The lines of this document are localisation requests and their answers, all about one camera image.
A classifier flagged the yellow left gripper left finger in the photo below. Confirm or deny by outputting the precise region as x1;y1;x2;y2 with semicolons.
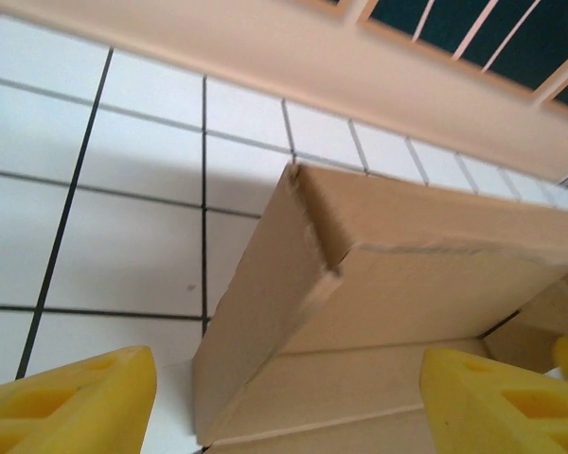
0;345;159;454

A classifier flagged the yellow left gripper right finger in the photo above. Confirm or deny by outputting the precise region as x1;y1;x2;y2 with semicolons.
417;347;568;454

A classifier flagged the brown cardboard paper box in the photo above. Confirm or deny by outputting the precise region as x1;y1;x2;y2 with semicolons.
191;160;568;454

